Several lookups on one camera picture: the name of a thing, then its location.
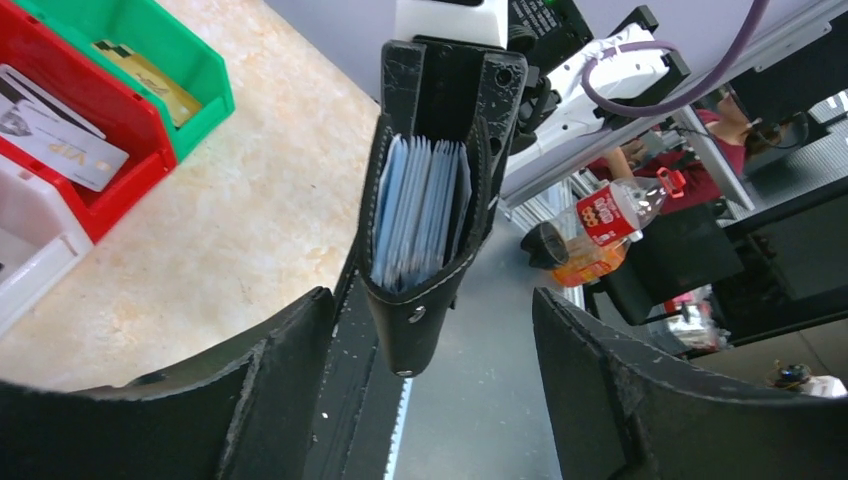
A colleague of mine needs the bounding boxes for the black leather card holder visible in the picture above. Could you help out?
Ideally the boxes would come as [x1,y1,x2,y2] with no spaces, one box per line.
[356,114,492,378]

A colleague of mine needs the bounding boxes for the green plastic bin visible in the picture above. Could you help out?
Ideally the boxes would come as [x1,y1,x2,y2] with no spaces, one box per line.
[17,0,236,161]

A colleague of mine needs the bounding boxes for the white cards in red bin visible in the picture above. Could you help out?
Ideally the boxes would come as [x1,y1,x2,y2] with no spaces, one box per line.
[1,64,129,192]

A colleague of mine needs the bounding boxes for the person in red shirt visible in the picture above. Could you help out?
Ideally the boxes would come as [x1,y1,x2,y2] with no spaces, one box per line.
[588,91,792,214]

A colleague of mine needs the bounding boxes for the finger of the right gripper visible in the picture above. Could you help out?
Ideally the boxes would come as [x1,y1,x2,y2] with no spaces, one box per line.
[381,40,424,120]
[480,51,528,199]

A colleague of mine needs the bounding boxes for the plastic soda bottle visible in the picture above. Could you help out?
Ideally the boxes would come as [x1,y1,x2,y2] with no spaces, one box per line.
[520,167,686,287]

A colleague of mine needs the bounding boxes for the white plastic bin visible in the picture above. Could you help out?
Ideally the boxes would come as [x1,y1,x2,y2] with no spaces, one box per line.
[1,156,93,332]

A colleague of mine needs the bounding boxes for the gold card in green bin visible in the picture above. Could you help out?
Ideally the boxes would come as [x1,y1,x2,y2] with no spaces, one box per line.
[92,40,202,128]

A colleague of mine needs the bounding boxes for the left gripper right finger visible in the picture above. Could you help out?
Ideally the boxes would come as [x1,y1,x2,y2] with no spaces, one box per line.
[532,288,847,479]

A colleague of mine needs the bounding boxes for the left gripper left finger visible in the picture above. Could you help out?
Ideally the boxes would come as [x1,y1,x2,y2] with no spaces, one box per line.
[1,287,335,479]

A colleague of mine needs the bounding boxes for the red plastic bin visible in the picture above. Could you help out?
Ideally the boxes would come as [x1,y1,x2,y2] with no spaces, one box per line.
[1,1,177,243]

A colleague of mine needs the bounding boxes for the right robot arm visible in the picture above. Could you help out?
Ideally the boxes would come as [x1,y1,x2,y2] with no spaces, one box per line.
[381,1,689,194]

